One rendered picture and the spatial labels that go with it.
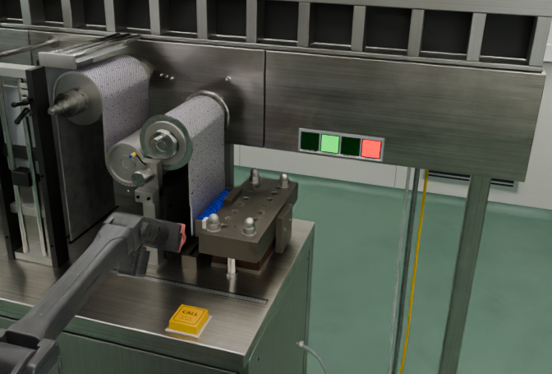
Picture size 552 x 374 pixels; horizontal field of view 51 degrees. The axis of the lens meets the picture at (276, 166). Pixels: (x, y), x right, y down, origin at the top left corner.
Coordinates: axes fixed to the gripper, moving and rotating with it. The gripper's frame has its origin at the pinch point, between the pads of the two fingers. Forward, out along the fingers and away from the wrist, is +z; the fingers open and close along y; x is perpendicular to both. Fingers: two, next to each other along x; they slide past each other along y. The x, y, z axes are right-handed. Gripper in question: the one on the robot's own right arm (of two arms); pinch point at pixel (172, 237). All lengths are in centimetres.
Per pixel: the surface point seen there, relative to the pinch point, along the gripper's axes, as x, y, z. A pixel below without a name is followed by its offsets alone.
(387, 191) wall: 63, 29, 287
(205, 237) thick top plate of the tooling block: 1.4, 5.8, 7.2
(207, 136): 28.1, -0.1, 8.6
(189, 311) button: -16.2, 9.3, -2.9
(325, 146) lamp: 34, 28, 29
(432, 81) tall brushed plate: 53, 56, 18
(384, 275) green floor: 2, 41, 197
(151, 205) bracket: 7.1, -8.9, 2.7
